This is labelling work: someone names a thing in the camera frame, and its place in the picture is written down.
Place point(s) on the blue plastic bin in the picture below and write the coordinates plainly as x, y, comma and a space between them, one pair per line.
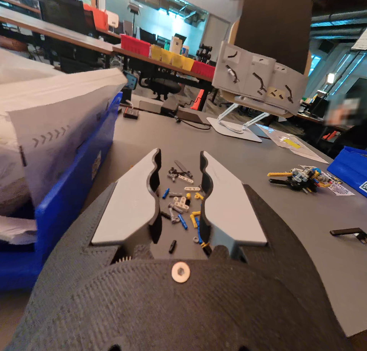
71, 213
347, 167

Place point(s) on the grey lego blade with connector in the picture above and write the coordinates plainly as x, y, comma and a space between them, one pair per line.
182, 167

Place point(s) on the black power adapter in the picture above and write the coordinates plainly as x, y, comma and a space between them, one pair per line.
169, 107

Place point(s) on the long wooden table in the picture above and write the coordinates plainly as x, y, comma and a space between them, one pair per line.
57, 32

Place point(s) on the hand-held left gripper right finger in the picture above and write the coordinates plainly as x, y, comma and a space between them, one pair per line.
238, 213

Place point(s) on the zebra striped sticker sheet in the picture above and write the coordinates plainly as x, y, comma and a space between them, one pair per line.
341, 188

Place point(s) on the multicoloured lego model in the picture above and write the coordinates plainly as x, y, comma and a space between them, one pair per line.
301, 178

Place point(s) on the yellow plastic bin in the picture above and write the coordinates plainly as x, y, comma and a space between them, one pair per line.
167, 56
188, 64
156, 52
177, 60

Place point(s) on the black board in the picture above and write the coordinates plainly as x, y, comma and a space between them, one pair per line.
272, 18

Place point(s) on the red plastic object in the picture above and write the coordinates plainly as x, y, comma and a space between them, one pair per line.
197, 101

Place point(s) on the black bent lego beam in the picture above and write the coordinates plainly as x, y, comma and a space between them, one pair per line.
344, 232

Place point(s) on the black monitor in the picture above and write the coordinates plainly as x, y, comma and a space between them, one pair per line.
63, 12

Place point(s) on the dark grey flat box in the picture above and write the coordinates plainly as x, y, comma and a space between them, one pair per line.
149, 106

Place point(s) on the white paper bag chevron print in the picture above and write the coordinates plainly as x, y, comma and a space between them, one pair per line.
71, 112

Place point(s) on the black red battery pack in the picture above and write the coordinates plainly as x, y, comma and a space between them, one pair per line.
131, 114

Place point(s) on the orange plastic crate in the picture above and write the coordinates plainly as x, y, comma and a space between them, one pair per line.
96, 18

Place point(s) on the black office chair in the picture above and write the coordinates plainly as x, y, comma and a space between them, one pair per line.
163, 85

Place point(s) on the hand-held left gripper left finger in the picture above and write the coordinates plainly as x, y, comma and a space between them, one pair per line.
126, 213

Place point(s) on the white book stand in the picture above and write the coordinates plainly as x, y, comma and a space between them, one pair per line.
229, 128

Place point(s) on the crumpled white paper bag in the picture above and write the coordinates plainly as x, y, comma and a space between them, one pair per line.
14, 230

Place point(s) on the white box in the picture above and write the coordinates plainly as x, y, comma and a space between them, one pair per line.
177, 45

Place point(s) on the blue phone holder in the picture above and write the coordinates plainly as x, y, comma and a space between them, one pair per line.
130, 79

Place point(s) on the red plastic bin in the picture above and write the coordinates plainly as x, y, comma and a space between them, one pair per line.
134, 45
202, 69

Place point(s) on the black flat device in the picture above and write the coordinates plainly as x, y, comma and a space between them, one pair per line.
195, 116

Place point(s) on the pile of small lego pieces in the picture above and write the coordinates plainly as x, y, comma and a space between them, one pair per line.
181, 203

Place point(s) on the clear plastic bag yellow label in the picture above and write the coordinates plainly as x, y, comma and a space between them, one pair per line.
286, 143

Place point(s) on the white printed paper bag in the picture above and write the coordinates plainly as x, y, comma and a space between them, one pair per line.
23, 66

